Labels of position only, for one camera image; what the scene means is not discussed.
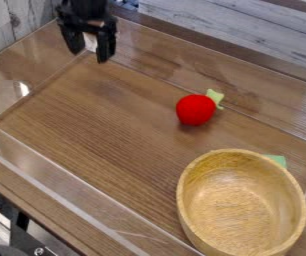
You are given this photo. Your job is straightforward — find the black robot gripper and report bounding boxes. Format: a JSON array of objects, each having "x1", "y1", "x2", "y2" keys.
[{"x1": 56, "y1": 0, "x2": 118, "y2": 63}]

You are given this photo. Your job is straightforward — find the wooden oval bowl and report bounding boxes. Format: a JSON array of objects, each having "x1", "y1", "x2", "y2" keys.
[{"x1": 176, "y1": 149, "x2": 306, "y2": 256}]

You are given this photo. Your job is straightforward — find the clear acrylic tray enclosure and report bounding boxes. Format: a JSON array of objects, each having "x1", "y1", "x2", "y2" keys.
[{"x1": 0, "y1": 21, "x2": 306, "y2": 256}]

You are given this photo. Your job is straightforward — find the black table clamp bracket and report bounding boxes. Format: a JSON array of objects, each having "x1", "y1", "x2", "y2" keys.
[{"x1": 9, "y1": 212, "x2": 59, "y2": 256}]

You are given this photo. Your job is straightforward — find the red felt strawberry toy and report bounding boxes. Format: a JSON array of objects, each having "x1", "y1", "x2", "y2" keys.
[{"x1": 176, "y1": 89, "x2": 226, "y2": 126}]

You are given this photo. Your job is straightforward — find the green felt piece behind bowl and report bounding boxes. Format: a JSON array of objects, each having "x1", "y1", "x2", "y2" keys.
[{"x1": 265, "y1": 154, "x2": 287, "y2": 168}]

